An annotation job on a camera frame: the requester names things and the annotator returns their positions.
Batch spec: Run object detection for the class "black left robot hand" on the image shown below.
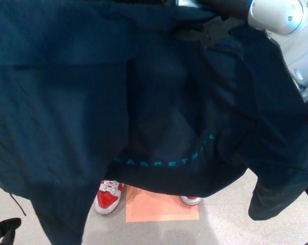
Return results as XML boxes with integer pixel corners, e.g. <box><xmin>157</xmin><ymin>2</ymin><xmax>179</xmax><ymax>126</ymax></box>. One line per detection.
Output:
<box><xmin>0</xmin><ymin>217</ymin><xmax>22</xmax><ymax>245</ymax></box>

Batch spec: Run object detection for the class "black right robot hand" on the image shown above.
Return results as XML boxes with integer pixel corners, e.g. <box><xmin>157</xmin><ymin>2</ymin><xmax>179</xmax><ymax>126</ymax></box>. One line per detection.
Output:
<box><xmin>179</xmin><ymin>0</ymin><xmax>250</xmax><ymax>50</ymax></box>

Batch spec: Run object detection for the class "dark teal coat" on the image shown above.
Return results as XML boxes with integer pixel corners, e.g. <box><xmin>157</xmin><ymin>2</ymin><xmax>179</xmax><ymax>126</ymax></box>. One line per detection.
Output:
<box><xmin>0</xmin><ymin>0</ymin><xmax>308</xmax><ymax>245</ymax></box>

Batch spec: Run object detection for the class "red and white sneaker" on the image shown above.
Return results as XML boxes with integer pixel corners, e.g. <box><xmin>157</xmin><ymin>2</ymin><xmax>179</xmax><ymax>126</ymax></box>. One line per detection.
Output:
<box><xmin>179</xmin><ymin>195</ymin><xmax>203</xmax><ymax>206</ymax></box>
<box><xmin>95</xmin><ymin>179</ymin><xmax>125</xmax><ymax>216</ymax></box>

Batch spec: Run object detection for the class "orange floor tape marker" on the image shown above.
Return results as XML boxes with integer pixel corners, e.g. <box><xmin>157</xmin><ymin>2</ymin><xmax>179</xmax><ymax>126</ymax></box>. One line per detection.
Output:
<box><xmin>125</xmin><ymin>184</ymin><xmax>201</xmax><ymax>223</ymax></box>

